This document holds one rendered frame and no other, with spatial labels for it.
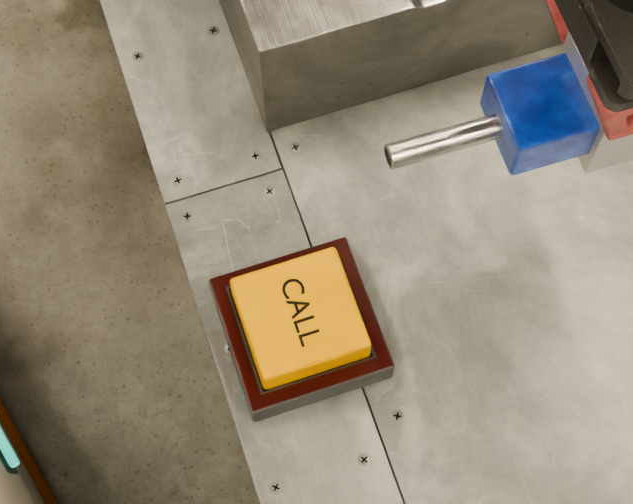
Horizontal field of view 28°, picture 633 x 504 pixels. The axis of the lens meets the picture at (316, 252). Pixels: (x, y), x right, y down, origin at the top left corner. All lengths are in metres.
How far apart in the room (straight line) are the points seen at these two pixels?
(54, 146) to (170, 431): 0.42
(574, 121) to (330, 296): 0.16
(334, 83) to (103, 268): 0.91
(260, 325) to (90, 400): 0.90
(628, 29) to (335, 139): 0.28
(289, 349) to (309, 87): 0.15
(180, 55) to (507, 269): 0.24
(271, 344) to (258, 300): 0.03
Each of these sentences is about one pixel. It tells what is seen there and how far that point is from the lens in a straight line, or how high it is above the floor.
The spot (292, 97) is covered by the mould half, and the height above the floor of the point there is 0.83.
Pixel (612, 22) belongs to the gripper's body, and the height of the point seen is 1.04.
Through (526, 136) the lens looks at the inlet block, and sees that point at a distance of 0.58.
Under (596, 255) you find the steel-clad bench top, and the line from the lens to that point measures 0.72.
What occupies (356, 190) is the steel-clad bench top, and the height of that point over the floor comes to 0.80.
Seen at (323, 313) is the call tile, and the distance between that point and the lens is 0.66.
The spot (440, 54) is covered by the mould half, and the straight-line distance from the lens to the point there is 0.73.
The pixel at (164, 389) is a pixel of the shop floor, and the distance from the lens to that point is 1.53.
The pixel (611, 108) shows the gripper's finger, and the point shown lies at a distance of 0.51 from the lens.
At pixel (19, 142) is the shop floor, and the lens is 1.69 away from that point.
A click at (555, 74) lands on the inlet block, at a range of 0.60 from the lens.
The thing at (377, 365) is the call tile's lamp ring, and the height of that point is 0.82.
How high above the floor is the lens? 1.46
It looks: 67 degrees down
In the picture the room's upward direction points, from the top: 1 degrees counter-clockwise
